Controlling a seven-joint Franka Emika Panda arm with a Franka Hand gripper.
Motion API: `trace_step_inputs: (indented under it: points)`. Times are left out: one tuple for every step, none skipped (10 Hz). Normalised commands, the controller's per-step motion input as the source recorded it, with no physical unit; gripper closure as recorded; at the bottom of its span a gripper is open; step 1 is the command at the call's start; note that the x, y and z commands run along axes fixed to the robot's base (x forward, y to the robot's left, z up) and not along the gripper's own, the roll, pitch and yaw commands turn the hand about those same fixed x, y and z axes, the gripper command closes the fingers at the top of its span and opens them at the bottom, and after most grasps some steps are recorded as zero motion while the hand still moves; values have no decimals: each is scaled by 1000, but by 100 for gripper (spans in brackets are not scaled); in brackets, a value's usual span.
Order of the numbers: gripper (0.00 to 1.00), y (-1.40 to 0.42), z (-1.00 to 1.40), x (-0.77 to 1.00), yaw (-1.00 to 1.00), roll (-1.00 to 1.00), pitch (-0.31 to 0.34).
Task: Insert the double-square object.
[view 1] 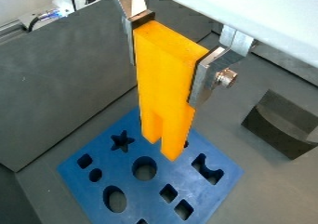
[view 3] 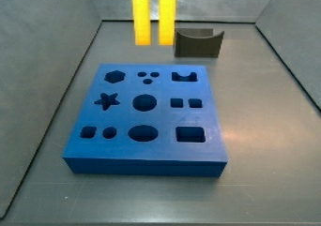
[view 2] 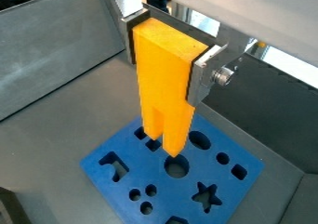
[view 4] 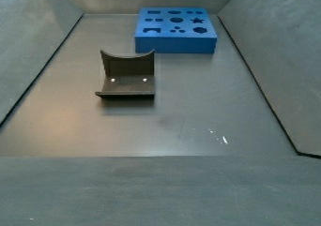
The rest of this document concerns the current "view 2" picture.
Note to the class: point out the blue shape-sorter board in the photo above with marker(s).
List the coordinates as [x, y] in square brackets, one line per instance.
[153, 188]

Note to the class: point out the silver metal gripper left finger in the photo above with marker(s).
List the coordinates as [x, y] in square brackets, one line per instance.
[127, 24]

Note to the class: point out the dark block at corner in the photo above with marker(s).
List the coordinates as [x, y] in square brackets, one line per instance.
[12, 213]

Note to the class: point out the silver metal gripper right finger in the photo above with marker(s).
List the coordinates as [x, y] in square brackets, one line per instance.
[209, 71]

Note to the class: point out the yellow double-square peg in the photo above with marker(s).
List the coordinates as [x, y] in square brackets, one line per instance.
[165, 52]

